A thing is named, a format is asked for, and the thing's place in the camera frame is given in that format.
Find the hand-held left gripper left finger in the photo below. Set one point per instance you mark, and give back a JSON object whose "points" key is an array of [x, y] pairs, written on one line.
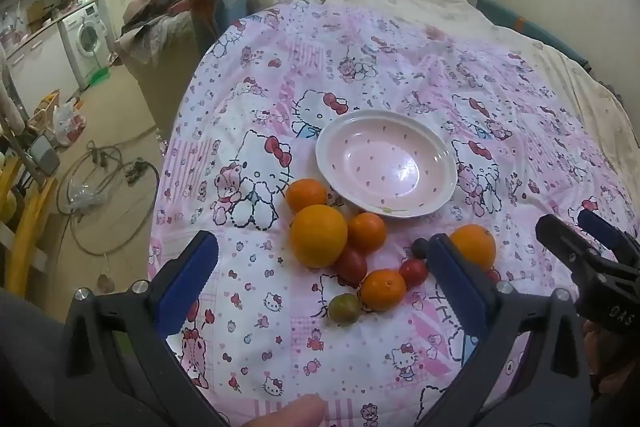
{"points": [[190, 279]]}

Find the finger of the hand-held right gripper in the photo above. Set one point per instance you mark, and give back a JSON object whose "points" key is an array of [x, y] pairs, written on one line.
{"points": [[605, 227], [565, 242]]}

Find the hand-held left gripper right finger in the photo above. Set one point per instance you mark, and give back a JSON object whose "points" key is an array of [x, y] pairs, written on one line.
{"points": [[455, 287]]}

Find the small red tomato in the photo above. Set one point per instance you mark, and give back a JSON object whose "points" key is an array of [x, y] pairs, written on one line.
{"points": [[413, 272]]}

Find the dark blue grape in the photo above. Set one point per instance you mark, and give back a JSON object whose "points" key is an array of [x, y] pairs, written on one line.
{"points": [[419, 248]]}

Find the large dark red tomato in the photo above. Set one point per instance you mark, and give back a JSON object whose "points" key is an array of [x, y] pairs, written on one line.
{"points": [[351, 266]]}

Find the large orange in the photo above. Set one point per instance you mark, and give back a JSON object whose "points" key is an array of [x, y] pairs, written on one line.
{"points": [[318, 235]]}

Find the pink dotted plate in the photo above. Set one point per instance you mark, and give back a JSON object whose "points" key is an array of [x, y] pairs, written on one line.
{"points": [[387, 162]]}

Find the person's right hand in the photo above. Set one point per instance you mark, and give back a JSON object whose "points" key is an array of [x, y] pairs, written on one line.
{"points": [[607, 367]]}

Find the person's left hand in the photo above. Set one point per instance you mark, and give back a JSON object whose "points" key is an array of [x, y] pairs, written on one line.
{"points": [[290, 412]]}

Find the tiny red tomato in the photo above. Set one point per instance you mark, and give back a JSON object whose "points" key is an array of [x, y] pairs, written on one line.
{"points": [[494, 276]]}

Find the pink printed blanket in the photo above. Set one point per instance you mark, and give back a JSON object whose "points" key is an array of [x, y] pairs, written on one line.
{"points": [[280, 357]]}

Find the grey box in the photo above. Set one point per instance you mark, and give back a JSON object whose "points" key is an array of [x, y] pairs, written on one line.
{"points": [[44, 154]]}

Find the white plastic bag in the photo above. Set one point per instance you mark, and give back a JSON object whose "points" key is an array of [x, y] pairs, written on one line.
{"points": [[67, 123]]}

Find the beige sofa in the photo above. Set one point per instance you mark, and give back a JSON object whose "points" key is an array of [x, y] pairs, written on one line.
{"points": [[155, 77]]}

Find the teal mat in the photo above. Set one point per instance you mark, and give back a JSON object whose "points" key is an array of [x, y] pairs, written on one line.
{"points": [[530, 27]]}

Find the white washing machine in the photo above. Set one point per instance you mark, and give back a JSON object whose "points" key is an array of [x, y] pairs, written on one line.
{"points": [[86, 43]]}

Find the white kitchen cabinet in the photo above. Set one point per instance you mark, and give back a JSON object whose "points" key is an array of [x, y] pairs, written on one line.
{"points": [[37, 67]]}

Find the yellow frame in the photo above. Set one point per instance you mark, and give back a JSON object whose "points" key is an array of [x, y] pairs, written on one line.
{"points": [[27, 227]]}

